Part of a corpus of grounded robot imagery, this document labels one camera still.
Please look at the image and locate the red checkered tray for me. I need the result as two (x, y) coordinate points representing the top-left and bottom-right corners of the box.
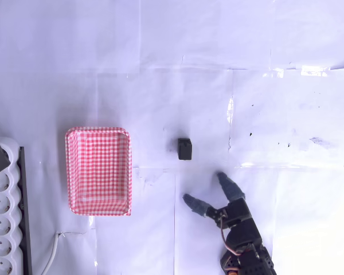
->
(64, 127), (132, 217)

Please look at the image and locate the black shelf board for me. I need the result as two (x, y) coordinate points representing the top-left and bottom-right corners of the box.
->
(18, 146), (33, 275)

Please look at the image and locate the small black cube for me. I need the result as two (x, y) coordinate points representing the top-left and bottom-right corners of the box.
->
(177, 137), (193, 160)

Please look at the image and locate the white power strip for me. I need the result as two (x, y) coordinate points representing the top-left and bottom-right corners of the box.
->
(0, 136), (23, 275)

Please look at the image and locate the red black servo cable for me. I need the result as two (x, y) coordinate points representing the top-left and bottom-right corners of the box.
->
(220, 213), (245, 256)

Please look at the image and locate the white power cable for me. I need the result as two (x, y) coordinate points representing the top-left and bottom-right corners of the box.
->
(41, 231), (65, 275)

